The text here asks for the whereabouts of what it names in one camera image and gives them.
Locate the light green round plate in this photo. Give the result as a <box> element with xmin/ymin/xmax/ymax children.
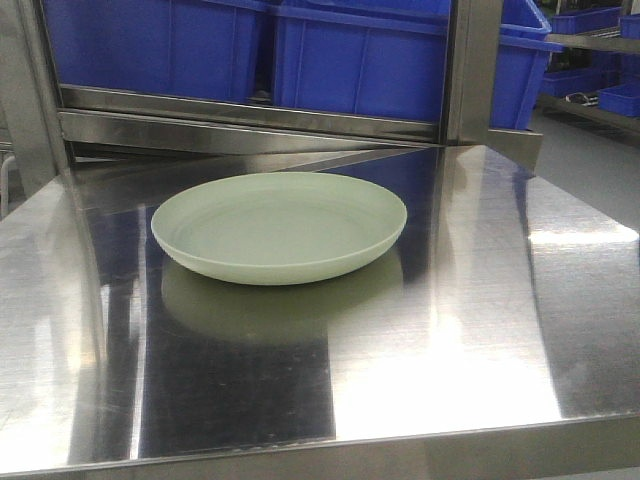
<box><xmin>151</xmin><ymin>172</ymin><xmax>408</xmax><ymax>286</ymax></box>

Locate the background steel shelf rack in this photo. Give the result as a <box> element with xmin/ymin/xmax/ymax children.
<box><xmin>538</xmin><ymin>27</ymin><xmax>639</xmax><ymax>135</ymax></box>

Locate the stainless steel shelf rack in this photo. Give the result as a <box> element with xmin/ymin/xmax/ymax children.
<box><xmin>1</xmin><ymin>1</ymin><xmax>542</xmax><ymax>191</ymax></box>

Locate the blue plastic bin centre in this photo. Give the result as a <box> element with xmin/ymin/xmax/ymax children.
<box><xmin>271</xmin><ymin>1</ymin><xmax>451</xmax><ymax>122</ymax></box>

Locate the blue plastic bin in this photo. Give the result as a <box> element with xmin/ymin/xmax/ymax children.
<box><xmin>490</xmin><ymin>0</ymin><xmax>563</xmax><ymax>130</ymax></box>
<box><xmin>271</xmin><ymin>1</ymin><xmax>451</xmax><ymax>122</ymax></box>
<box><xmin>43</xmin><ymin>1</ymin><xmax>268</xmax><ymax>102</ymax></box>

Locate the blue plastic bin left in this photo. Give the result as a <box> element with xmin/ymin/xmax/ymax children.
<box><xmin>43</xmin><ymin>1</ymin><xmax>268</xmax><ymax>102</ymax></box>

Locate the blue plastic bin right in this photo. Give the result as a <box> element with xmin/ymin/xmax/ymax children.
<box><xmin>490</xmin><ymin>0</ymin><xmax>563</xmax><ymax>130</ymax></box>

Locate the small blue bin lower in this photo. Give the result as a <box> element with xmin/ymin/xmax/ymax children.
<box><xmin>598</xmin><ymin>83</ymin><xmax>640</xmax><ymax>117</ymax></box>

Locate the small blue bin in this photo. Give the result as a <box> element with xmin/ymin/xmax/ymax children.
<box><xmin>550</xmin><ymin>7</ymin><xmax>621</xmax><ymax>35</ymax></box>
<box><xmin>598</xmin><ymin>83</ymin><xmax>640</xmax><ymax>117</ymax></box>

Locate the small blue bin upper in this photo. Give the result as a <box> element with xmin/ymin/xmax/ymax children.
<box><xmin>550</xmin><ymin>7</ymin><xmax>621</xmax><ymax>35</ymax></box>

